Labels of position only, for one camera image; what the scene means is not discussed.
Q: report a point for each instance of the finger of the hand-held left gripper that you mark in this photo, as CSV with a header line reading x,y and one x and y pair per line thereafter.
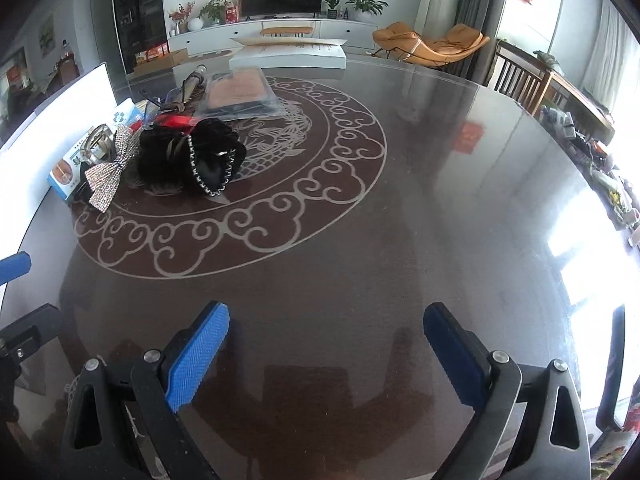
x,y
30,330
14,267

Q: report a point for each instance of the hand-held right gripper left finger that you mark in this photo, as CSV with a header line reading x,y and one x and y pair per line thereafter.
x,y
197,355

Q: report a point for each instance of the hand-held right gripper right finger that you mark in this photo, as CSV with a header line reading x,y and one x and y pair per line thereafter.
x,y
452,355

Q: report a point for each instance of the rhinestone bow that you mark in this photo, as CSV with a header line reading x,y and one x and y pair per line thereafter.
x,y
115,165

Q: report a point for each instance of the clear glass jar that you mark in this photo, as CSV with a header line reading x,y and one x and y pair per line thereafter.
x,y
97,145

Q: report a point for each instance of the black brown furry hair piece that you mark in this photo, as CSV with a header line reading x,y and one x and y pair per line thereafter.
x,y
155,155

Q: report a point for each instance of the small blue white box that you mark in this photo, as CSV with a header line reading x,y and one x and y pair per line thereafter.
x,y
124,111

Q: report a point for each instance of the red item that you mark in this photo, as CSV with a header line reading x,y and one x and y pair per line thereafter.
x,y
175,121

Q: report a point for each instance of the white board panel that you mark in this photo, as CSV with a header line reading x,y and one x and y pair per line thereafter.
x,y
60,110

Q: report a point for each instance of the clutter of small things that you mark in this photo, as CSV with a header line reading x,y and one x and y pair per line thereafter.
x,y
595,160

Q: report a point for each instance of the cardboard box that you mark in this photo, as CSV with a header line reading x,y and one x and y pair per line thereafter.
x,y
165,59

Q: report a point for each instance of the plastic-wrapped brown package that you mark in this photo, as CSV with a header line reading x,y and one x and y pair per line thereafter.
x,y
237,92

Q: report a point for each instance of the black display cabinet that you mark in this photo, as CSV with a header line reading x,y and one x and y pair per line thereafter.
x,y
137,15

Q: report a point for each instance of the wooden chair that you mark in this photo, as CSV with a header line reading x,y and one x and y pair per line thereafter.
x,y
515,77

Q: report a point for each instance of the wooden side table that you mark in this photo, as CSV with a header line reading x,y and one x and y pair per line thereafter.
x,y
575,97

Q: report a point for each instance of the red flowers in white vase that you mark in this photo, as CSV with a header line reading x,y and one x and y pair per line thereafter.
x,y
192,22

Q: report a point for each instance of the flat white box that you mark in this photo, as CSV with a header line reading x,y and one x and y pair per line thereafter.
x,y
287,57

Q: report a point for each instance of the orange lounge chair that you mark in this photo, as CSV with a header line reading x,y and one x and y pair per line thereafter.
x,y
425,45

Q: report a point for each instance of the bushy potted plant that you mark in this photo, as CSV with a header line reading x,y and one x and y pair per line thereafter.
x,y
212,11

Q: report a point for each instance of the red gift box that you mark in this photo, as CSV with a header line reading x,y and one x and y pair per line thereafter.
x,y
232,13

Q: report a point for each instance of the wooden bench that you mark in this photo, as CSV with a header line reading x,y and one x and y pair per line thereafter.
x,y
286,28

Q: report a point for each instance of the white curtain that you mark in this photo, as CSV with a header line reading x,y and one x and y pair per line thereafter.
x,y
610,55

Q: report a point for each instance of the white television cabinet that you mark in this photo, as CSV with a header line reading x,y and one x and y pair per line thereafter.
x,y
340,32

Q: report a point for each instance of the grey curtain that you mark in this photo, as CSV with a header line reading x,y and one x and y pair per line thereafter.
x,y
477,10

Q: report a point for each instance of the large potted plant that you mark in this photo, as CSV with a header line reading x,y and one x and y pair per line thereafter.
x,y
367,5

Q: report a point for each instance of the small potted plant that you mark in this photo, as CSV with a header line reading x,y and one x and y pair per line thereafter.
x,y
332,7

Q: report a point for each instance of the wall picture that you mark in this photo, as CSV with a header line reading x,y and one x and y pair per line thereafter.
x,y
47,35

